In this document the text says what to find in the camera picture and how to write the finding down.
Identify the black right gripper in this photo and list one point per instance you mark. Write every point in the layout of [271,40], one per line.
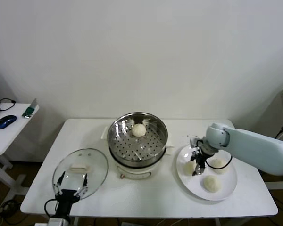
[202,156]

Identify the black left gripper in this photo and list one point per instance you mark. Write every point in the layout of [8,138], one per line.
[66,195]

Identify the white steamed baozi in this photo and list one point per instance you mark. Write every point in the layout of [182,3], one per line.
[138,130]
[212,183]
[189,167]
[218,164]

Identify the round glass pot lid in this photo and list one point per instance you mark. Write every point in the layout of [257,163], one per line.
[96,164]

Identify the pale right robot arm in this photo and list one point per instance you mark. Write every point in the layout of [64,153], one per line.
[250,146]

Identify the stainless steel steamer basket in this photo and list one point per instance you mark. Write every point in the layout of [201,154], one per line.
[122,146]

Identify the steel steamer pot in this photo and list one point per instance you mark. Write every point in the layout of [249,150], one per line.
[134,175]

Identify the white round plate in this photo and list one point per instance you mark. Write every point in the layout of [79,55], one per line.
[186,186]

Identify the white floor power strip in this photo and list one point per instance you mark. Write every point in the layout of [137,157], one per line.
[5,207]

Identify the white side desk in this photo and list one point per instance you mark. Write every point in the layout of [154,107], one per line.
[7,141]

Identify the green white card box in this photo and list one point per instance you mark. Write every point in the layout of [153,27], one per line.
[29,110]

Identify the white stand base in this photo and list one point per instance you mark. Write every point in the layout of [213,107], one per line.
[280,184]

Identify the blue computer mouse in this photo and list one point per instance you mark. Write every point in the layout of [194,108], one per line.
[6,121]

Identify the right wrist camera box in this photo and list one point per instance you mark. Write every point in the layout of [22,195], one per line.
[193,142]

